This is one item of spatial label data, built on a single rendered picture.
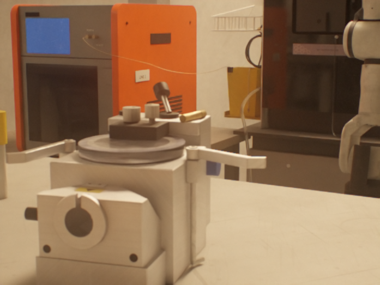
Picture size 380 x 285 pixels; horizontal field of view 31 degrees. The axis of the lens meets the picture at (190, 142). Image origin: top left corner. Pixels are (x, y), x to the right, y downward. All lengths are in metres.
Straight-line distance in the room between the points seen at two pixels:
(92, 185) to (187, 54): 1.58
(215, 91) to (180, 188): 3.08
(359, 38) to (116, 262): 1.07
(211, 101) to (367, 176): 2.21
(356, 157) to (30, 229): 0.91
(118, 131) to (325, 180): 1.60
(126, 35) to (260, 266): 1.29
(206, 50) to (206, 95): 0.23
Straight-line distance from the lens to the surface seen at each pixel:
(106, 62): 1.81
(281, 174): 2.18
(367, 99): 1.50
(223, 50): 3.56
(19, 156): 0.54
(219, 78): 3.58
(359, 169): 1.46
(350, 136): 1.51
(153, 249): 0.51
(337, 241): 0.64
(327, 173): 2.13
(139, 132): 0.57
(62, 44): 1.90
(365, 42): 1.48
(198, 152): 0.54
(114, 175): 0.52
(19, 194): 0.81
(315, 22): 2.16
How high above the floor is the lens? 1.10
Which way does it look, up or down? 10 degrees down
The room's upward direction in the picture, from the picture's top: straight up
